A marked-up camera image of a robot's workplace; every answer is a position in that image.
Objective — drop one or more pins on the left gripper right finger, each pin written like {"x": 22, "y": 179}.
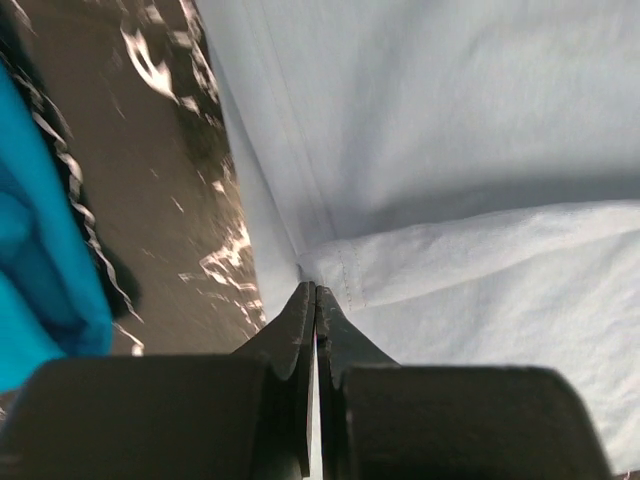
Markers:
{"x": 340, "y": 346}

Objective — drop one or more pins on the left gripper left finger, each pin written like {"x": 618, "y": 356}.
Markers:
{"x": 285, "y": 346}

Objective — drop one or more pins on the grey-blue t shirt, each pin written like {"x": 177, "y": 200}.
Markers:
{"x": 463, "y": 175}

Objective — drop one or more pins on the teal folded t shirt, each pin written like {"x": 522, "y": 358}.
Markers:
{"x": 52, "y": 302}

